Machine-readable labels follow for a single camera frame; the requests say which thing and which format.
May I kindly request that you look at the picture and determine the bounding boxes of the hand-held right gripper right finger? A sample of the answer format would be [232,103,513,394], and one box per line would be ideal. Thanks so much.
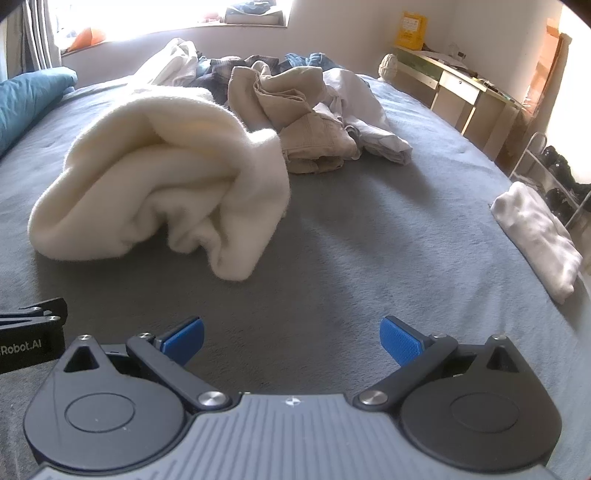
[353,315,520,409]

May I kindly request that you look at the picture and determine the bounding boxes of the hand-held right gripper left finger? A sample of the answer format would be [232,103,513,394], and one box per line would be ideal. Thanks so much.
[60,316,230,411]

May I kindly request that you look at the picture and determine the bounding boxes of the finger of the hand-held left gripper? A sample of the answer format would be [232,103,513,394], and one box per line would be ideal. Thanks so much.
[0,298,68,328]

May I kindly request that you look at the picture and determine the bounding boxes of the cream fleece sweater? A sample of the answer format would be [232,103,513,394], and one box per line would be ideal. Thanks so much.
[28,85,291,281]

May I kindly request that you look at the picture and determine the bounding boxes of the pile of dark clothes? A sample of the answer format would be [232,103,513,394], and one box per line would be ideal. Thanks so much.
[224,0,287,26]

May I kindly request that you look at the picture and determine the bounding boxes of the grey bed blanket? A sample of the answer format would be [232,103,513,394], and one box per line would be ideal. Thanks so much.
[0,71,591,480]

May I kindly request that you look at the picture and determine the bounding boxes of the folded white cloth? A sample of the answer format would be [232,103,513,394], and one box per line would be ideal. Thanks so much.
[490,181,583,305]

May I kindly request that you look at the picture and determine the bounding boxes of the teal pillow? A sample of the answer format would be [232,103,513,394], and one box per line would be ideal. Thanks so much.
[0,67,78,158]

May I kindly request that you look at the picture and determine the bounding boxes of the khaki pants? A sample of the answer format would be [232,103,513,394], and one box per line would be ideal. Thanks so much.
[279,111,361,175]

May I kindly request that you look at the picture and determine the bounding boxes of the metal shoe rack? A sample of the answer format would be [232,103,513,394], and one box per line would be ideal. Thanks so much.
[508,131,591,232]

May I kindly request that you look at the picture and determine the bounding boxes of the pair of black shoes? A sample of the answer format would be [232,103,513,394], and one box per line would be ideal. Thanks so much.
[540,145,591,217]

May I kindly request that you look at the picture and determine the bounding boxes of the light grey shirt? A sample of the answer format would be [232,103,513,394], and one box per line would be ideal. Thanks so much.
[318,68,413,166]

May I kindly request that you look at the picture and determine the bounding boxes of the light wooden desk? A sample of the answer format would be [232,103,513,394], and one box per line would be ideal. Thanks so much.
[393,44,527,160]

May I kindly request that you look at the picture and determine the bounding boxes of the dark plaid shirt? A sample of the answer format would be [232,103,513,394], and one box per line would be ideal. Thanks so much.
[194,55,278,109]

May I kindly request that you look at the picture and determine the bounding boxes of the orange object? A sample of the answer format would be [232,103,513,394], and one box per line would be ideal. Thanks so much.
[69,28,107,49]

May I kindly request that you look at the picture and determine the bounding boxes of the grey curtain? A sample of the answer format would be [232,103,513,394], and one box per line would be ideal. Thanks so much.
[25,0,63,72]

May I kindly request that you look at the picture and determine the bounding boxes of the blue jeans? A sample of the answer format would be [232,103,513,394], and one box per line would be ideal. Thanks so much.
[277,52,345,75]

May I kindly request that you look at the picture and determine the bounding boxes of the brown wooden panel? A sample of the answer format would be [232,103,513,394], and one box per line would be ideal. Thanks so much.
[526,18,573,121]

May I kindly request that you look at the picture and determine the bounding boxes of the yellow box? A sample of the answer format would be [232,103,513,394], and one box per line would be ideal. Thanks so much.
[397,11,428,51]

